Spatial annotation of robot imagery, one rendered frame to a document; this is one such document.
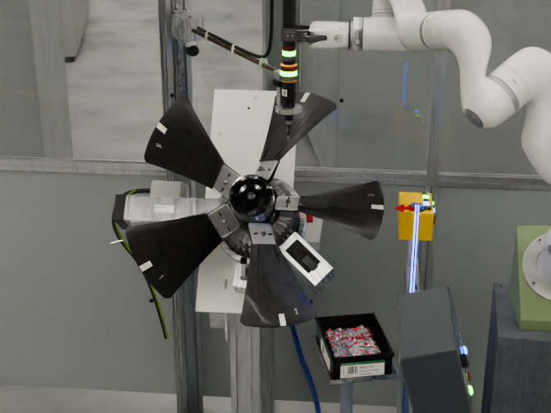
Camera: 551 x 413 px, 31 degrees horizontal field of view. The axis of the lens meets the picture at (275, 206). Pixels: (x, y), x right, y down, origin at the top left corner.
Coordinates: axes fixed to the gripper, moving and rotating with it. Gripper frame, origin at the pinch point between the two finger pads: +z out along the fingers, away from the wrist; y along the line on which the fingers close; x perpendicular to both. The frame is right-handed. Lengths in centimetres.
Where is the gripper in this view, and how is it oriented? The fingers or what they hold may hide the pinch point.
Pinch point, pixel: (289, 32)
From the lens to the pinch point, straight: 256.9
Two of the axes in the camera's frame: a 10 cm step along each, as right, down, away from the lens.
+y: 1.0, -4.0, 9.1
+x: 0.0, -9.2, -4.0
